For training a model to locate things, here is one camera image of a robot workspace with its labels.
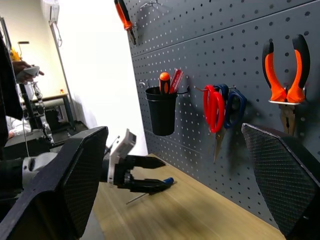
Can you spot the white handheld controller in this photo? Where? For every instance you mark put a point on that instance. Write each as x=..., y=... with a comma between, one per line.
x=30, y=71

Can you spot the dark grey metal pegboard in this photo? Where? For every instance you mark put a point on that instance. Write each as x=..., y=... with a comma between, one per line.
x=225, y=37

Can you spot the orange and black screwdriver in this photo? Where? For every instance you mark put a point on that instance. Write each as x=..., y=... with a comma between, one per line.
x=164, y=82

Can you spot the person in dark clothing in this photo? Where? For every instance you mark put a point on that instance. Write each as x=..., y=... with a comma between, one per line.
x=7, y=95

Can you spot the person's hand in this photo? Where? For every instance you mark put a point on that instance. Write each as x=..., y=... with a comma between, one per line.
x=20, y=65

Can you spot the black-framed desk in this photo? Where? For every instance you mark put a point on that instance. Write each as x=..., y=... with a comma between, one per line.
x=63, y=100

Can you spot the silver pliers holder hook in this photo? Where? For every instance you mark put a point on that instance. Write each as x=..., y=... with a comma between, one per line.
x=285, y=102

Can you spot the silver background robot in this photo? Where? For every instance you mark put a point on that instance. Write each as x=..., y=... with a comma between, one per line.
x=40, y=112

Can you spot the orange and black long-nose pliers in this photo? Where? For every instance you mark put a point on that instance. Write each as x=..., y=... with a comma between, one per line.
x=272, y=82

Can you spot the white air conditioner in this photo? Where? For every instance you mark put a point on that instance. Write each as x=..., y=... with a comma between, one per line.
x=54, y=11

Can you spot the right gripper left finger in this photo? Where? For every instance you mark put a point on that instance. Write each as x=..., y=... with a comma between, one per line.
x=62, y=187

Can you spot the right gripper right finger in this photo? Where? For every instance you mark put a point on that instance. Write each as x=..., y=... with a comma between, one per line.
x=287, y=180

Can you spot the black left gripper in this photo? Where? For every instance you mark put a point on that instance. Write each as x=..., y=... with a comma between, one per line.
x=123, y=172

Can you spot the black plastic cup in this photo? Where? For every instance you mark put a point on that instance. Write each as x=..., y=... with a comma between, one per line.
x=162, y=115

